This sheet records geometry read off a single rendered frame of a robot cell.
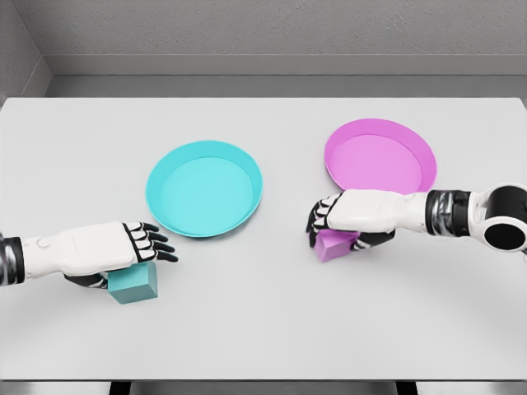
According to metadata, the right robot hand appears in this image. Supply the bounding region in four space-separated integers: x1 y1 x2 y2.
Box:
305 189 397 253

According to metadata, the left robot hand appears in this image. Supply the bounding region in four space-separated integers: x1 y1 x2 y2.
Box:
62 221 180 293

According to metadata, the pink block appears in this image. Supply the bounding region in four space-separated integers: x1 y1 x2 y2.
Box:
313 228 361 263

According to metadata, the cyan block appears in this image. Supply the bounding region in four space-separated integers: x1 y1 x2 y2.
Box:
107 261 161 305

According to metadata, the pink plate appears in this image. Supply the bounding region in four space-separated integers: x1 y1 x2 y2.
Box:
323 118 438 196

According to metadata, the cyan plate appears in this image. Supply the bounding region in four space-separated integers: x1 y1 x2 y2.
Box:
145 140 264 239

